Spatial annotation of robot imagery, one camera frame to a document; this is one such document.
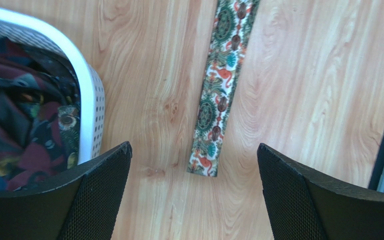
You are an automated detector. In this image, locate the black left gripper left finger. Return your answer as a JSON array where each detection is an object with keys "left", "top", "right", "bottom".
[{"left": 0, "top": 141, "right": 133, "bottom": 240}]

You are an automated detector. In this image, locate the pile of dark ties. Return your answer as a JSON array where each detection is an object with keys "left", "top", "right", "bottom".
[{"left": 0, "top": 37, "right": 81, "bottom": 192}]

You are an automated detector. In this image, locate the patterned paisley necktie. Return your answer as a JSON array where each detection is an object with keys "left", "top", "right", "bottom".
[{"left": 187, "top": 0, "right": 260, "bottom": 177}]

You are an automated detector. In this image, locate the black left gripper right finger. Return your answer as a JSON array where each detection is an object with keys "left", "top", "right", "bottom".
[{"left": 257, "top": 143, "right": 384, "bottom": 240}]

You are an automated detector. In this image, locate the white perforated basket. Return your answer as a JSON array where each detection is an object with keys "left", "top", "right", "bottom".
[{"left": 0, "top": 8, "right": 105, "bottom": 164}]

